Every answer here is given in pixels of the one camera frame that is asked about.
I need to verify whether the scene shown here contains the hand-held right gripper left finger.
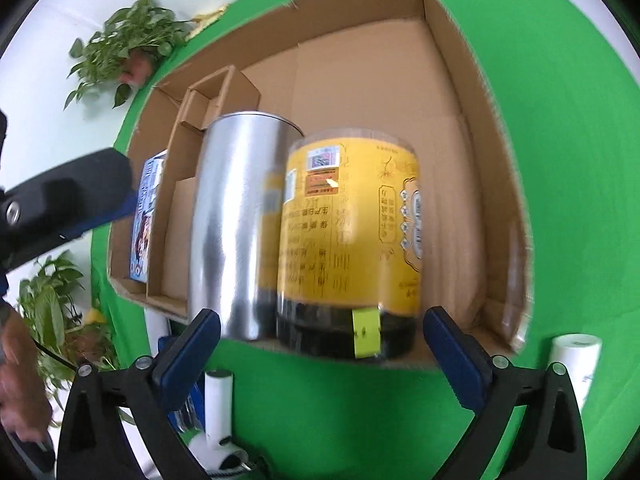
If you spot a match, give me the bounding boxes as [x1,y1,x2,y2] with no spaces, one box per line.
[56,308,222,480]

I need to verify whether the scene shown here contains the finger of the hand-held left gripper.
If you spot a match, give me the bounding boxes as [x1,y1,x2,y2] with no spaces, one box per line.
[0,147,138,271]

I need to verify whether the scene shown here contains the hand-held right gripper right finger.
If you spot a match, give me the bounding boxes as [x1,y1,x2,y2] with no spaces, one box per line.
[423,306,588,480]

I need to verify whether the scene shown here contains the blue stapler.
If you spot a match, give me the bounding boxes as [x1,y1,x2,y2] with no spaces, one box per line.
[157,332,206,433]

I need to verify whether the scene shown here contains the colourful cartoon puzzle box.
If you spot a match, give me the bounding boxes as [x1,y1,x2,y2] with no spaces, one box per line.
[129,150,170,282]

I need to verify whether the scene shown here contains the silver metal can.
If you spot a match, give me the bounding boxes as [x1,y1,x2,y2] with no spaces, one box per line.
[187,111,305,342]

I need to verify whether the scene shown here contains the yellow label jar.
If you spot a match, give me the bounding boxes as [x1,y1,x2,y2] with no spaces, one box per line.
[275,129,422,361]

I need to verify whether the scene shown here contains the cardboard box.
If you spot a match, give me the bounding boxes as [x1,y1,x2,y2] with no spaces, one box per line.
[107,0,535,371]

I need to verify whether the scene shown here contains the person's left hand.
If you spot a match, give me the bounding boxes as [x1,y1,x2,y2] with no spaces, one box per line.
[0,305,55,438]

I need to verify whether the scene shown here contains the white cylindrical object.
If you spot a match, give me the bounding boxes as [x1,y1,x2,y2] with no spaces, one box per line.
[192,369,251,476]

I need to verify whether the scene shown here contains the large leafy plant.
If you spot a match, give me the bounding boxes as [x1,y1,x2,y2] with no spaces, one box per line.
[17,250,136,426]

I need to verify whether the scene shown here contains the white plastic bottle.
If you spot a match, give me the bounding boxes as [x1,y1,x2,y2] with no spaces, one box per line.
[550,333,603,413]

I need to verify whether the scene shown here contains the small potted plant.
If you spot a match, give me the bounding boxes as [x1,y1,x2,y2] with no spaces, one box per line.
[64,0,196,111]

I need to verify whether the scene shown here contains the yellow cloth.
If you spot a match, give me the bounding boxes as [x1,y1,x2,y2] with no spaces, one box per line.
[187,4,230,41]

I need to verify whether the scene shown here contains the green tablecloth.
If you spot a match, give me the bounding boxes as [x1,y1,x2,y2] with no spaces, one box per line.
[90,0,640,480]

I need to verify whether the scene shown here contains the black cable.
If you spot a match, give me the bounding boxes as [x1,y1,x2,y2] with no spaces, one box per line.
[34,341,84,374]

